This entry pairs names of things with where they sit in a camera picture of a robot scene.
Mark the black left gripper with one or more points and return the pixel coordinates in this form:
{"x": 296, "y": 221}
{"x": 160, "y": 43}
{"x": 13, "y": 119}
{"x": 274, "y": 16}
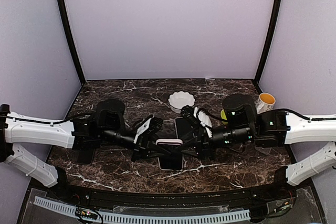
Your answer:
{"x": 145, "y": 146}

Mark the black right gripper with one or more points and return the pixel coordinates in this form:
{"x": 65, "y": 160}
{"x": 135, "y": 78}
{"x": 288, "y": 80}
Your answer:
{"x": 204, "y": 147}

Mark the black smartphone silver edge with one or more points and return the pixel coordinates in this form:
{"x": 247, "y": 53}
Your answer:
{"x": 183, "y": 129}

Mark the lavender phone case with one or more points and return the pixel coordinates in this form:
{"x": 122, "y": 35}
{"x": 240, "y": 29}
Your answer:
{"x": 182, "y": 129}

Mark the pink phone case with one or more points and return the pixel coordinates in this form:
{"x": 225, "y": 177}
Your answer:
{"x": 169, "y": 144}

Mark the clear magsafe phone case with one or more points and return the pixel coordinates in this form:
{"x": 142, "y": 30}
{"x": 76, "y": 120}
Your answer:
{"x": 264, "y": 150}

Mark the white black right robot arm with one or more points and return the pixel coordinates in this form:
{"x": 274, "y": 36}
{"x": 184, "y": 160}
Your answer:
{"x": 274, "y": 128}

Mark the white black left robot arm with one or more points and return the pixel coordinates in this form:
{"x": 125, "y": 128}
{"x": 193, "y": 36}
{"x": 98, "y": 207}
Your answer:
{"x": 79, "y": 132}

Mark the green bowl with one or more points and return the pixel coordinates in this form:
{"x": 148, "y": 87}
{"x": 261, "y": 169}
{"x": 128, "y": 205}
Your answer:
{"x": 224, "y": 118}

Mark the white scalloped bowl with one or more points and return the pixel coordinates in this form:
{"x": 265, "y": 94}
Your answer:
{"x": 178, "y": 100}

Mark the white mug yellow inside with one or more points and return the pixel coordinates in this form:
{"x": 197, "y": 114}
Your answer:
{"x": 265, "y": 103}

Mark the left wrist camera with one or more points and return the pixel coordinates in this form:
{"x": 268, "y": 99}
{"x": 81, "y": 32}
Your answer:
{"x": 149, "y": 125}

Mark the white slotted cable duct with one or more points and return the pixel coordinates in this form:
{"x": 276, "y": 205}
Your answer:
{"x": 140, "y": 215}

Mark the black front table rail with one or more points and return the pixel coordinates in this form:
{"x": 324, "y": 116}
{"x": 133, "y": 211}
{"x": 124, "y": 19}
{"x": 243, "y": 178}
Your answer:
{"x": 247, "y": 198}

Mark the black right corner post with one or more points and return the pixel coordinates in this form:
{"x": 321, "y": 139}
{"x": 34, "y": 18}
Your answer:
{"x": 268, "y": 40}

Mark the black corner post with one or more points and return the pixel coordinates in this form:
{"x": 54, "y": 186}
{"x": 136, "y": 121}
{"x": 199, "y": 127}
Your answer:
{"x": 268, "y": 40}
{"x": 70, "y": 41}

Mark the black left corner post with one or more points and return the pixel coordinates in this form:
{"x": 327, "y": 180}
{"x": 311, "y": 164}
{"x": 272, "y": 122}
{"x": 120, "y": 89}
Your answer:
{"x": 70, "y": 41}

